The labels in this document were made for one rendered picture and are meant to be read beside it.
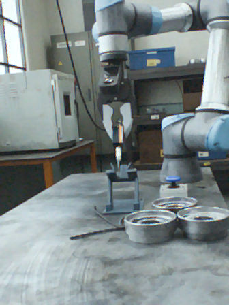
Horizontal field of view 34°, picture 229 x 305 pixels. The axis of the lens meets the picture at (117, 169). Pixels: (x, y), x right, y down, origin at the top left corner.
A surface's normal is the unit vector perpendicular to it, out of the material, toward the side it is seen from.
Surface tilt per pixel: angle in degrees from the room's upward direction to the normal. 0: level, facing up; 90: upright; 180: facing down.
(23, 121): 90
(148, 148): 92
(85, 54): 90
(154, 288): 0
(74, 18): 90
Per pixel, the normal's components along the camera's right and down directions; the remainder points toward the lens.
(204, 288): -0.07, -0.99
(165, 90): -0.17, 0.15
